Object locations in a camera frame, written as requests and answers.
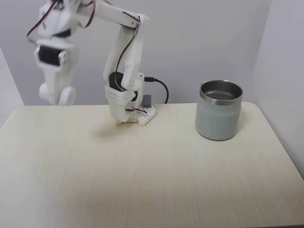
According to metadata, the black usb cable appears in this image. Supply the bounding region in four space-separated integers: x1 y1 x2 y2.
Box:
144 76 170 105

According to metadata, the pale green steel mug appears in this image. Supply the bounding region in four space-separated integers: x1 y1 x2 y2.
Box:
195 80 244 142

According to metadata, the red black white servo wire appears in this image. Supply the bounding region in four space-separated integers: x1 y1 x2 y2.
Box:
80 0 142 74
108 71 148 115
26 0 63 45

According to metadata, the grey clamp block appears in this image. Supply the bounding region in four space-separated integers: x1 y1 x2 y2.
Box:
142 95 153 108

